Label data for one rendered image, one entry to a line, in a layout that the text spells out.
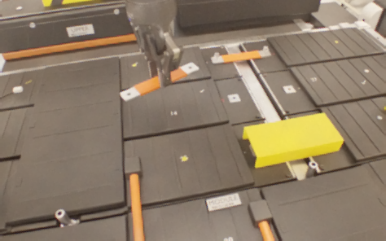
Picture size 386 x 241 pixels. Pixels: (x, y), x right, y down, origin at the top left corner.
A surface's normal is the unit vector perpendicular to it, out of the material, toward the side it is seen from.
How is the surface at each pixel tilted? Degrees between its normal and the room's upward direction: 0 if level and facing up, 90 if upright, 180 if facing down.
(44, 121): 0
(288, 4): 90
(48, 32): 90
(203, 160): 0
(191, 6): 90
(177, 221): 0
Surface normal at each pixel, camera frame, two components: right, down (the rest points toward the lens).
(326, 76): -0.03, -0.72
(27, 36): 0.20, 0.68
